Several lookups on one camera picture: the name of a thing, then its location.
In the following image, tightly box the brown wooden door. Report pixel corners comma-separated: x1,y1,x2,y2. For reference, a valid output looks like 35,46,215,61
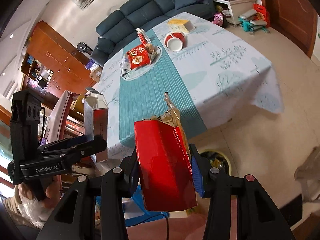
261,0,317,57

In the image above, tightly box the yellow rim trash bin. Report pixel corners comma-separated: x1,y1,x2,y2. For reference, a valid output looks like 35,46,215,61
200,150,232,175

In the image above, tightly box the yellow long carton box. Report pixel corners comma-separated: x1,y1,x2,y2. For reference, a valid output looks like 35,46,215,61
167,18,195,33

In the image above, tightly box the leaf pattern tablecloth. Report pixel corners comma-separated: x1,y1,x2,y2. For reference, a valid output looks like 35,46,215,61
97,12,284,159

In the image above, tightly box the red white paper bucket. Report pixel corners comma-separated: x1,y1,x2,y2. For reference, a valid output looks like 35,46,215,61
164,31,185,52

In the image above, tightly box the red snack bag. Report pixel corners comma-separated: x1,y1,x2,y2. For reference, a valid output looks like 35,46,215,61
127,44,151,69

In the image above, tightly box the cardboard box on floor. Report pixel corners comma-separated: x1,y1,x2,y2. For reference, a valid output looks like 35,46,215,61
89,65,103,83

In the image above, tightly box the dark teal sofa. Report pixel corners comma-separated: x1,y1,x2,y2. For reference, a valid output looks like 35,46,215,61
91,0,215,66

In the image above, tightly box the grey plastic chair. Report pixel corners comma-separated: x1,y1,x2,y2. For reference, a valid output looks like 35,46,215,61
295,146,319,203

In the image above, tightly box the white low cabinet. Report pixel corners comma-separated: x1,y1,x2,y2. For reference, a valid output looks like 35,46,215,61
213,0,256,26

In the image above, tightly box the person left hand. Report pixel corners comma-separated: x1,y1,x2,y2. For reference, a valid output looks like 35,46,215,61
17,175,62,209

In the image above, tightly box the blue plastic stool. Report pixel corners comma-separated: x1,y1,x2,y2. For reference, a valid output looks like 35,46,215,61
96,184,171,228

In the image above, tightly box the long wooden side table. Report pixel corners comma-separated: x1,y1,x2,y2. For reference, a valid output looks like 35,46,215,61
37,90,83,181

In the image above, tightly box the red white torn carton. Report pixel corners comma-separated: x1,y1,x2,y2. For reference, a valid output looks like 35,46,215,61
136,28,151,46

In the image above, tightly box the wooden cabinet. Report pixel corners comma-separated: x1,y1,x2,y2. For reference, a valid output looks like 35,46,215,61
21,21,95,97

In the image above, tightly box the red cardboard box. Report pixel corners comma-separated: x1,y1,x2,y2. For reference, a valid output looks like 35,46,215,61
135,120,196,212

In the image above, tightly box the white purple small box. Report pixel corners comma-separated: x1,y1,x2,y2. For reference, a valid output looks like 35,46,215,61
119,54,131,75

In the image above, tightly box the small red gift bag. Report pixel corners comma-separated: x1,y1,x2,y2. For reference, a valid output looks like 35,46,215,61
253,3,270,27

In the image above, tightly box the teal exercise stepper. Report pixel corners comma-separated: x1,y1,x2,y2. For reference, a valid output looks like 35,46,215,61
239,9,270,35

